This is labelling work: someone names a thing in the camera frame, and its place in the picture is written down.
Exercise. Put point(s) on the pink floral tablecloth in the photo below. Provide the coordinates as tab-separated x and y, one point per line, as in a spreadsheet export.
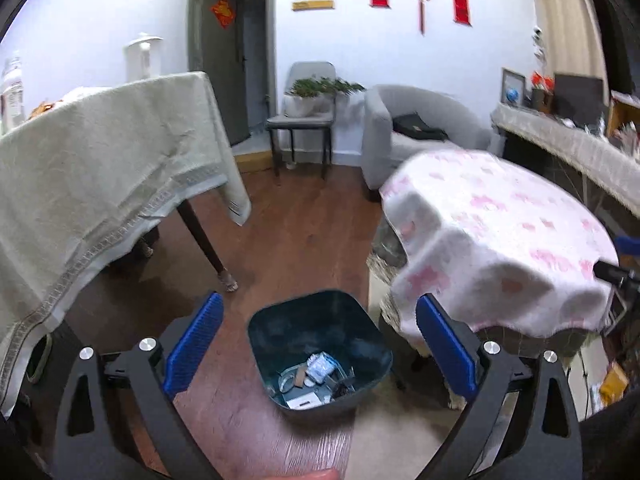
497	245

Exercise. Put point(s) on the wooden bookshelf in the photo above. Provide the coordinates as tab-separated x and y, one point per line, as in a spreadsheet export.
623	110

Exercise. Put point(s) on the red wall banner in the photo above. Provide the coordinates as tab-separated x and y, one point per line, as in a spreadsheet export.
462	12

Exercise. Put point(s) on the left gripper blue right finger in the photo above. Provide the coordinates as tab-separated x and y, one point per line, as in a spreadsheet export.
481	377

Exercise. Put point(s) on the white box in bin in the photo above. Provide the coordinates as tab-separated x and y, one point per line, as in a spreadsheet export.
304	402

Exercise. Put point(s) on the beige fringed tablecloth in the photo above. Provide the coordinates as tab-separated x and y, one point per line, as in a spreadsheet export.
81	183

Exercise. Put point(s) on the black monitor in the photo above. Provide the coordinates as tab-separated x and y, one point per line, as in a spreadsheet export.
578	98

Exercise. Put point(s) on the beige curtain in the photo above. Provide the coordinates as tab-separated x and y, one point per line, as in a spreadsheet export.
570	40

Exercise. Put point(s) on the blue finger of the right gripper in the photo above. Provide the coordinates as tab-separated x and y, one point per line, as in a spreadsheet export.
627	245

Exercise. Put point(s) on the red orange ornament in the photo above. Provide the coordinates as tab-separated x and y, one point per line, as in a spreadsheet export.
541	82

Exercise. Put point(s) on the beige lace sideboard runner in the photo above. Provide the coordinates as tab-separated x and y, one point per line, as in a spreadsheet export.
606	166

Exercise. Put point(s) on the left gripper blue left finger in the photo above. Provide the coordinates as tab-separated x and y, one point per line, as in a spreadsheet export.
160	368

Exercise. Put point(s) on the clear plastic bottle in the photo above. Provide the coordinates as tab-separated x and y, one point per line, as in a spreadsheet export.
12	102

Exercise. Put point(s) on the potted green plant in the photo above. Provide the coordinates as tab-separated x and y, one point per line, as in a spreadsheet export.
310	96

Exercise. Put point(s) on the grey armchair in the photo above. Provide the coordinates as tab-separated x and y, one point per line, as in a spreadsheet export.
383	150

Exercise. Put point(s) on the dark grey door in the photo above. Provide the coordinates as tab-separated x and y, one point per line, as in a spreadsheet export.
219	53

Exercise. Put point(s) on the dark wooden table leg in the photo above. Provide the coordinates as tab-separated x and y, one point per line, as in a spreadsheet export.
190	220

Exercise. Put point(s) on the black bag on armchair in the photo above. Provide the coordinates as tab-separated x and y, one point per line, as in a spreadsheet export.
412	126

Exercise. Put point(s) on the red diamond door sticker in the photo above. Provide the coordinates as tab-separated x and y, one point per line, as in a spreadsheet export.
224	12

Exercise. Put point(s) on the dark teal trash bin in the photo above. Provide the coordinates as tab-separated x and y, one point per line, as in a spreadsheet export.
283	336

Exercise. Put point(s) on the framed globe picture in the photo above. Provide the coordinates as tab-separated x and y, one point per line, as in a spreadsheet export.
513	87

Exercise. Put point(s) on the white security camera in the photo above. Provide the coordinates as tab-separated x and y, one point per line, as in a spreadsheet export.
538	41

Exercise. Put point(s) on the grey chair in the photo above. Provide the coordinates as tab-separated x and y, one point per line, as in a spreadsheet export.
322	122

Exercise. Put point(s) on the blue white packet in bin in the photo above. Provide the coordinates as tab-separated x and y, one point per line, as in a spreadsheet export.
320	366

